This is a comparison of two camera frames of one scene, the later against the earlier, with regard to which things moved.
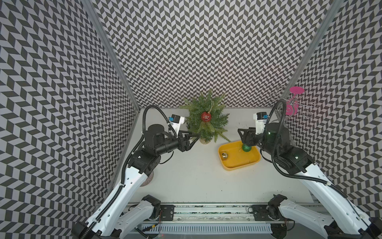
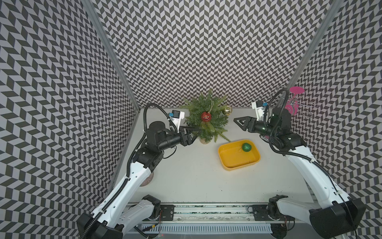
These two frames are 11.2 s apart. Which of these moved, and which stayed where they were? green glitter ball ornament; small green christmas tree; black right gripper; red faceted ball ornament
Moved: black right gripper
Stayed: small green christmas tree; green glitter ball ornament; red faceted ball ornament
